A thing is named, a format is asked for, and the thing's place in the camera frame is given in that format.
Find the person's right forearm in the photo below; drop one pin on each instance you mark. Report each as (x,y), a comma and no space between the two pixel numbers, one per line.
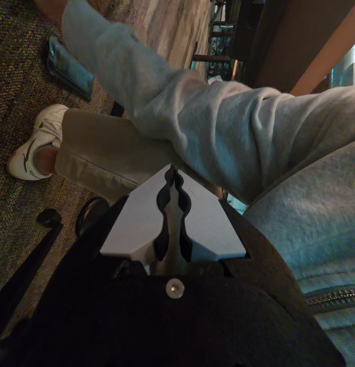
(137,86)

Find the blue plastic packet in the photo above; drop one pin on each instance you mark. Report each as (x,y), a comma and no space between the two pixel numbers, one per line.
(70,68)

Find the black swivel chair base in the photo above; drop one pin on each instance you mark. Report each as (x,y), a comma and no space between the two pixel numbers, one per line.
(28,263)

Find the person's khaki trouser leg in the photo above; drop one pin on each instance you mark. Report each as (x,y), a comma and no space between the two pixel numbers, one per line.
(108,143)

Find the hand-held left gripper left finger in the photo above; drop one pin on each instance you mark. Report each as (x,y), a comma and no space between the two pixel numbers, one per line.
(131,229)

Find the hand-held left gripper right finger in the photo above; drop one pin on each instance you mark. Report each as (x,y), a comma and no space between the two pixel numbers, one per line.
(211,226)

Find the white sneaker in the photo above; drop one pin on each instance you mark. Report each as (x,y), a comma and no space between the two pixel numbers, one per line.
(37,137)

